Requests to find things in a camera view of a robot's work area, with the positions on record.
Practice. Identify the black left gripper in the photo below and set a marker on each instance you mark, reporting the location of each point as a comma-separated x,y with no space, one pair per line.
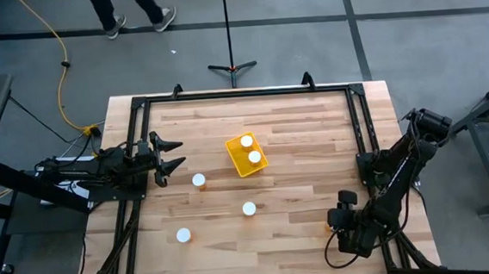
149,158

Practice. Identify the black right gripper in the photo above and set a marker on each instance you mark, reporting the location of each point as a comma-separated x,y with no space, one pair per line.
354,224

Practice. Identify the orange pill bottle white cap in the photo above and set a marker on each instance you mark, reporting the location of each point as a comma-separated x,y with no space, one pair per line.
249,208
246,141
183,235
328,227
198,180
254,157

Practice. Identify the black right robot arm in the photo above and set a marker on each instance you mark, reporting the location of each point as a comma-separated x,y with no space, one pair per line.
397,187

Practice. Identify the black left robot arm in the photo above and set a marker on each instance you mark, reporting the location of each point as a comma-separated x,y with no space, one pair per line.
78,168

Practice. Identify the yellow plastic basket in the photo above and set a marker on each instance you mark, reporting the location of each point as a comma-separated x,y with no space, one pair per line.
240,165

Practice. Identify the white control box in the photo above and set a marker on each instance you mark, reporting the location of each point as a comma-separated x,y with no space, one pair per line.
78,192

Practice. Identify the black tripod stand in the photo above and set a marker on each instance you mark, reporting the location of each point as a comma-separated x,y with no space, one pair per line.
232,68

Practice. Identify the person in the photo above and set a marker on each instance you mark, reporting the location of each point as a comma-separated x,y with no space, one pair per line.
104,8

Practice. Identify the black caster wheel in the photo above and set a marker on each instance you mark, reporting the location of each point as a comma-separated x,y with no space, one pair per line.
6,270

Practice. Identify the black triangular frame clamp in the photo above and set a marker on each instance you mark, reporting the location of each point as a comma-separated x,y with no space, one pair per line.
308,80
177,91

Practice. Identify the black aluminium table frame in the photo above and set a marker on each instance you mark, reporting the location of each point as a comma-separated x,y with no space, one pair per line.
246,93

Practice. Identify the black metal stand frame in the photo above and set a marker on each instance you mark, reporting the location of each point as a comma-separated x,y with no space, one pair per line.
487,159

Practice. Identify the black stand leg frame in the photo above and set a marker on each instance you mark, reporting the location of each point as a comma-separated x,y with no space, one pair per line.
19,183

